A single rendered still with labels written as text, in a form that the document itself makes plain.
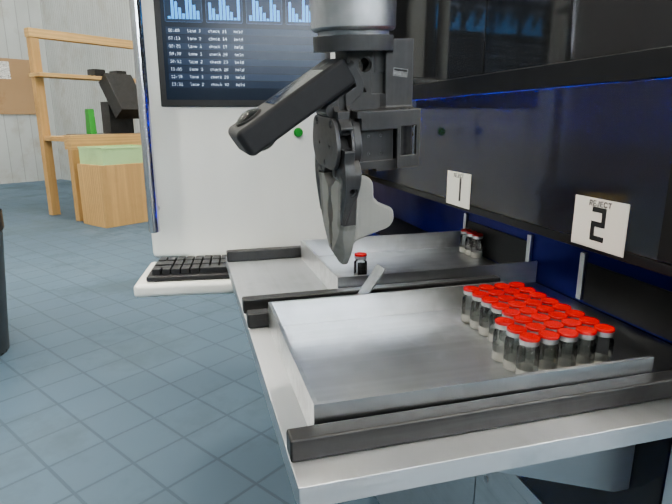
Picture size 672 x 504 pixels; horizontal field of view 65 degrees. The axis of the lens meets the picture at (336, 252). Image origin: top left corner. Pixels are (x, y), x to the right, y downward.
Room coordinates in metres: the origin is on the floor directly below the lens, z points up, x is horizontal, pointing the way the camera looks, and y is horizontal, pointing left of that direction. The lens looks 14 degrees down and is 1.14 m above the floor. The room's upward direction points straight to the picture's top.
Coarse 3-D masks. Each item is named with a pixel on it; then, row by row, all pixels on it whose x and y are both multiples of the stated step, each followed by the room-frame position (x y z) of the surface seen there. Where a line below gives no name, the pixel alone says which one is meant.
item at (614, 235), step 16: (576, 208) 0.65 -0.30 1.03; (592, 208) 0.62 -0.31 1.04; (608, 208) 0.60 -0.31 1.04; (624, 208) 0.58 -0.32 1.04; (576, 224) 0.65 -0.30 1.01; (608, 224) 0.60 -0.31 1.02; (624, 224) 0.58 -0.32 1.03; (576, 240) 0.64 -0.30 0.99; (592, 240) 0.62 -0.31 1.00; (608, 240) 0.59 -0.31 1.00; (624, 240) 0.57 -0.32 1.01
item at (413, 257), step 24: (312, 240) 1.00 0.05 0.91; (360, 240) 1.02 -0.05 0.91; (384, 240) 1.04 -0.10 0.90; (408, 240) 1.05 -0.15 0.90; (432, 240) 1.07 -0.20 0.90; (456, 240) 1.08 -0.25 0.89; (312, 264) 0.90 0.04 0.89; (336, 264) 0.94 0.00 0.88; (384, 264) 0.94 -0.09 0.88; (408, 264) 0.94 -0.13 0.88; (432, 264) 0.94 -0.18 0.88; (456, 264) 0.94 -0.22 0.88; (480, 264) 0.94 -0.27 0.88; (504, 264) 0.82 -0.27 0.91; (528, 264) 0.83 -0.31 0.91; (336, 288) 0.75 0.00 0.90
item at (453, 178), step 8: (448, 176) 0.98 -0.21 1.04; (456, 176) 0.95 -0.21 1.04; (464, 176) 0.92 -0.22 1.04; (448, 184) 0.98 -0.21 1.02; (456, 184) 0.95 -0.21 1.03; (464, 184) 0.92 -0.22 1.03; (448, 192) 0.97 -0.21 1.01; (456, 192) 0.94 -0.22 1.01; (464, 192) 0.92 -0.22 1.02; (448, 200) 0.97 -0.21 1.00; (456, 200) 0.94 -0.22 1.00; (464, 200) 0.92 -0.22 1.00
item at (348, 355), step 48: (432, 288) 0.69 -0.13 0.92; (288, 336) 0.61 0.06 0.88; (336, 336) 0.61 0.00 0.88; (384, 336) 0.61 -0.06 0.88; (432, 336) 0.61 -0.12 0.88; (480, 336) 0.61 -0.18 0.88; (336, 384) 0.48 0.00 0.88; (384, 384) 0.48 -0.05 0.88; (432, 384) 0.48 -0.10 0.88; (480, 384) 0.43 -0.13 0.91; (528, 384) 0.44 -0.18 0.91
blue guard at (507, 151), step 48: (480, 96) 0.89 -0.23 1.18; (528, 96) 0.77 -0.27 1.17; (576, 96) 0.67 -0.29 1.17; (624, 96) 0.60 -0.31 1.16; (432, 144) 1.05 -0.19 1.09; (480, 144) 0.88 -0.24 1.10; (528, 144) 0.76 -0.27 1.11; (576, 144) 0.66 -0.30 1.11; (624, 144) 0.59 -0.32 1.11; (432, 192) 1.04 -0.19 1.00; (480, 192) 0.87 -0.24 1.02; (528, 192) 0.75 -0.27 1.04; (576, 192) 0.66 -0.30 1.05; (624, 192) 0.58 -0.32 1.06
